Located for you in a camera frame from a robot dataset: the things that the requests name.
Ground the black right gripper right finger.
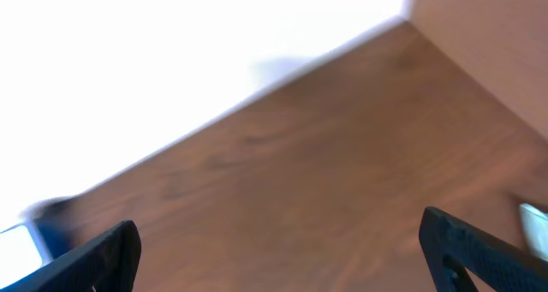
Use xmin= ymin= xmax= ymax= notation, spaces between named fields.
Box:
xmin=419 ymin=206 xmax=547 ymax=292

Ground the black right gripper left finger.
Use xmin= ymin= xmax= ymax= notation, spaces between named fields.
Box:
xmin=2 ymin=220 xmax=141 ymax=292

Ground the mint green snack packet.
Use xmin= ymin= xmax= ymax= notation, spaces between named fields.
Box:
xmin=519 ymin=203 xmax=548 ymax=260

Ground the white barcode scanner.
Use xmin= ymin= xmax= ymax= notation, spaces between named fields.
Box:
xmin=1 ymin=198 xmax=74 ymax=289

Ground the brown side panel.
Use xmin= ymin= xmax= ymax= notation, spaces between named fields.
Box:
xmin=409 ymin=0 xmax=547 ymax=135

